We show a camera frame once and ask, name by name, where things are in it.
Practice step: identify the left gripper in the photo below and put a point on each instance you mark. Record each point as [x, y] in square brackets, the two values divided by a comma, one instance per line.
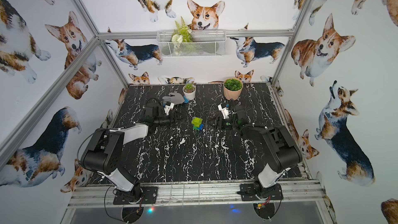
[171, 117]

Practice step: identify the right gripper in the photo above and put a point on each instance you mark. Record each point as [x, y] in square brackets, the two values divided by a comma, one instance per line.
[222, 122]

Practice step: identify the lime lego brick 2x3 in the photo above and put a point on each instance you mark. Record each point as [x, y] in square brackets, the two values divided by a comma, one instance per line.
[196, 121]

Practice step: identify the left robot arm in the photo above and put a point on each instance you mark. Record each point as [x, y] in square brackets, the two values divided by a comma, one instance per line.
[103, 152]

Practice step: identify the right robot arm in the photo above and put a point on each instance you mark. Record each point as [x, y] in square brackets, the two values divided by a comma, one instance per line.
[280, 148]

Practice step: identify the grey work glove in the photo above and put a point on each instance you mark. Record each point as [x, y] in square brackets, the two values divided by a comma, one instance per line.
[175, 98]

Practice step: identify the large beige plant pot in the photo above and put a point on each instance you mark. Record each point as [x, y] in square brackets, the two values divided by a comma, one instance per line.
[232, 88]

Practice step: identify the small white plant pot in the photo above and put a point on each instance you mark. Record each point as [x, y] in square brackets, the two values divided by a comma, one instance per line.
[189, 91]

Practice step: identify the fern in basket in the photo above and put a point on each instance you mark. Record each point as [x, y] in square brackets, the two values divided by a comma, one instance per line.
[182, 34]

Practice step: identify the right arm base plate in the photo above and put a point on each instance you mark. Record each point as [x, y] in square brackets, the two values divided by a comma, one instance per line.
[256, 192]

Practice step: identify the white wire basket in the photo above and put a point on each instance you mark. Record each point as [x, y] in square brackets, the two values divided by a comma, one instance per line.
[205, 44]

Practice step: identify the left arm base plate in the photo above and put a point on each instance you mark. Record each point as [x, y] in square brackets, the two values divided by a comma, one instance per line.
[138, 195]

